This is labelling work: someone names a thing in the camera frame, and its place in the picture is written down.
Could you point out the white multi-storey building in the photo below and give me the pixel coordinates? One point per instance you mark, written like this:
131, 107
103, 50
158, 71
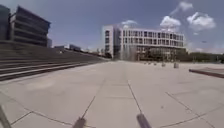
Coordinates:
146, 41

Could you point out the robot's own part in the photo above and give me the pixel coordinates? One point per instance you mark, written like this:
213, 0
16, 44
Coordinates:
143, 121
79, 123

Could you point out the pale concrete slab pavement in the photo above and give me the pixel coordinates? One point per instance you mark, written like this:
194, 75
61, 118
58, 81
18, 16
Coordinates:
113, 90

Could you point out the row of grey bollards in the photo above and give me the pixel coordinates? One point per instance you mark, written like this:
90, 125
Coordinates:
176, 65

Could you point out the wide grey stone steps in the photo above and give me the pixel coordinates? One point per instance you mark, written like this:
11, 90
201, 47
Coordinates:
36, 61

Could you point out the dark raised planter edge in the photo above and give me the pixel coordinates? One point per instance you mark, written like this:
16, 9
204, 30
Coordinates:
208, 72

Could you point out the low distant building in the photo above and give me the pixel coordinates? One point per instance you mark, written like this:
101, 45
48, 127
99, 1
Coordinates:
68, 47

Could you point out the row of trees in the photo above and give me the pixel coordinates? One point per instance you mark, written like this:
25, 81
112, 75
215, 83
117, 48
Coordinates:
200, 56

